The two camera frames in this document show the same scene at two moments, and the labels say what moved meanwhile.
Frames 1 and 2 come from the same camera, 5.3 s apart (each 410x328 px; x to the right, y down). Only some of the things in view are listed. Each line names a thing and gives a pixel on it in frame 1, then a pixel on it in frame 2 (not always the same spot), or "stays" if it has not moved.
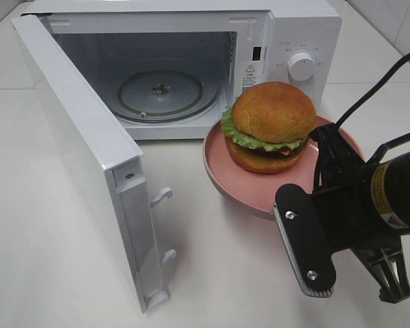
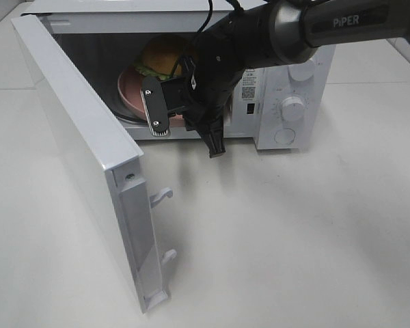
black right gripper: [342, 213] -> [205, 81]
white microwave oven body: [170, 70] stays
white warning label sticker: [251, 73] stays
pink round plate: [257, 190] -> [130, 84]
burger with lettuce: [266, 128] -> [160, 55]
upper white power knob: [301, 66] stays
